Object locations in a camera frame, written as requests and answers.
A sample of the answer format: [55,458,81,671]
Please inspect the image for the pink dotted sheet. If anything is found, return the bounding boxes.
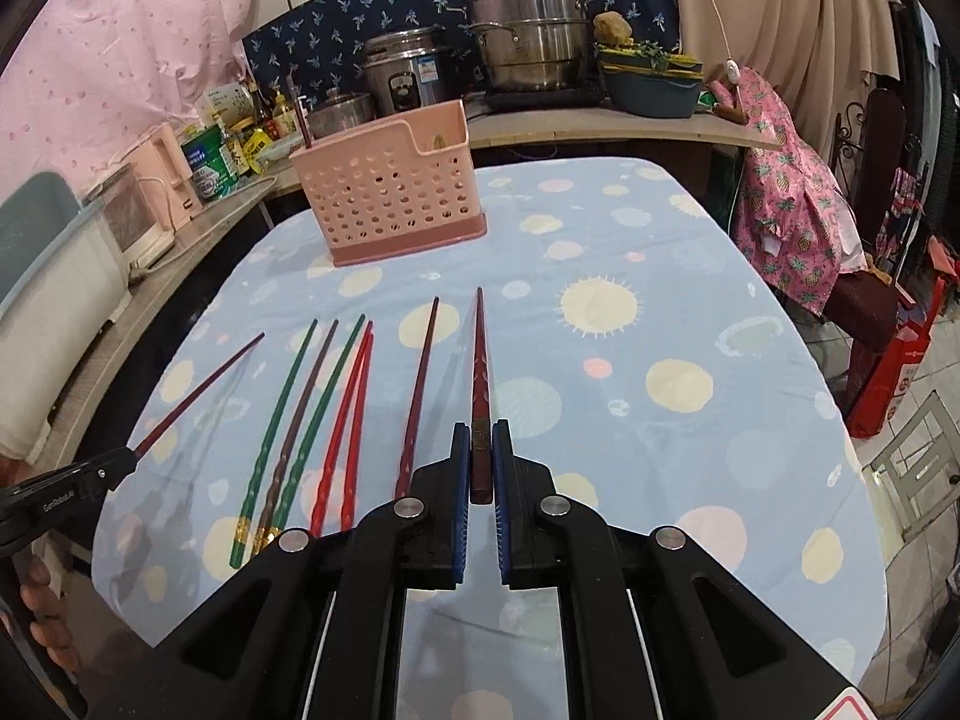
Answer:
[0,0,287,192]

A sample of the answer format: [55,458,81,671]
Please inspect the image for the dark iron chair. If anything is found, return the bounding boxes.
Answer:
[829,86,916,353]

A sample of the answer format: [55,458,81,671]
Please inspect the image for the dark red patterned chopstick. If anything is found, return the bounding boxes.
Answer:
[469,286,496,505]

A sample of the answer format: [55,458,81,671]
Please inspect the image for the yellow packet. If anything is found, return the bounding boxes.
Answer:
[243,127,275,175]

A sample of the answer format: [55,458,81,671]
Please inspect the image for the pink kettle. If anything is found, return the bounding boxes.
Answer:
[126,126,202,235]

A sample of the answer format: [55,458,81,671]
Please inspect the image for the pink perforated utensil basket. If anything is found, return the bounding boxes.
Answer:
[289,99,488,268]

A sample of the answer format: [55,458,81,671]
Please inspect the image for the black induction cooker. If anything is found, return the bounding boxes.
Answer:
[480,82,610,110]

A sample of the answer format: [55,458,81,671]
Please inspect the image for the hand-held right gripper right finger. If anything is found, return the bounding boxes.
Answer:
[491,418,860,720]

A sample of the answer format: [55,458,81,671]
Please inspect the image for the red bag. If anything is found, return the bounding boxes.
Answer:
[846,317,940,441]

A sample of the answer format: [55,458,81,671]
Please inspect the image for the blue bowl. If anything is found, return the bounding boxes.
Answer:
[601,67,706,119]

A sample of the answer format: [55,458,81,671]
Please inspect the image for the blue dotted tablecloth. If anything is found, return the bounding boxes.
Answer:
[91,157,892,720]

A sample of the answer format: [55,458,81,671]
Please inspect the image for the steel rice cooker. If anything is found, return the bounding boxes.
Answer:
[360,26,467,119]

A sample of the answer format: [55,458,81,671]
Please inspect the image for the green detergent bottle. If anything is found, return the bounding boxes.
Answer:
[180,124,239,201]

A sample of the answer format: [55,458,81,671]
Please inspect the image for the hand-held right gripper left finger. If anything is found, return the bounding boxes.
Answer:
[94,421,473,720]

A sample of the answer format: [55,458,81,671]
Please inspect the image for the small lidded steel pot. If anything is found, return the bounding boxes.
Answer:
[307,88,376,140]

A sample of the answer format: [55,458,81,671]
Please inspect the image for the brown chopstick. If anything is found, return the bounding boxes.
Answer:
[251,319,340,556]

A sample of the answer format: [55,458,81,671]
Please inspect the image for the white metal rack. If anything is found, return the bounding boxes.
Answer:
[868,388,960,535]

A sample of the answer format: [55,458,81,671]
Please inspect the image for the yellow oil bottle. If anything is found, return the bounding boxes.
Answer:
[270,90,299,140]

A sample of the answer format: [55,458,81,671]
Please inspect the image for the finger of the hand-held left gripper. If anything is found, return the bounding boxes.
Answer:
[0,446,140,550]

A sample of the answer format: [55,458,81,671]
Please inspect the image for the white cable with switch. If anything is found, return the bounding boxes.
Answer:
[688,0,745,91]

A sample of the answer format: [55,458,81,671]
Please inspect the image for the pink pineapple print garment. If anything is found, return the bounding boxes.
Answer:
[729,67,848,316]

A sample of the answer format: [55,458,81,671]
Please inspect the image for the person's left hand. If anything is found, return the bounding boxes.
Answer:
[19,561,81,681]

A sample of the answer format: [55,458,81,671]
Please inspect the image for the beige counter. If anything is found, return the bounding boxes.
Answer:
[247,101,785,192]

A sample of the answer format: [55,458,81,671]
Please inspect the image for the white small appliance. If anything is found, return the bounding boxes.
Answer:
[97,163,179,280]

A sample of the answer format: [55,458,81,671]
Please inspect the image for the hanging clothes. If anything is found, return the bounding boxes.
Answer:
[877,0,960,282]

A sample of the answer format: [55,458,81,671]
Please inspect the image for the navy floral cloth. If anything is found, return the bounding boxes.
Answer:
[240,0,685,107]

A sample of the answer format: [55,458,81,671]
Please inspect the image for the maroon chopstick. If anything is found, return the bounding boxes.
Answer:
[394,296,441,503]
[129,331,267,460]

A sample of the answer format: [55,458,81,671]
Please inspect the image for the brown loofah sponge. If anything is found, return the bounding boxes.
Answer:
[594,11,635,47]

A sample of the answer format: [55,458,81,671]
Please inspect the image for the stainless steel steamer pot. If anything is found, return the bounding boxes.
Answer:
[459,0,607,92]

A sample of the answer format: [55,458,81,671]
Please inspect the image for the beige curtain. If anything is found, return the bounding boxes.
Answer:
[666,0,905,192]

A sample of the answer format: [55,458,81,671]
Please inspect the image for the white green carton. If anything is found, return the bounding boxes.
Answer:
[196,84,254,130]

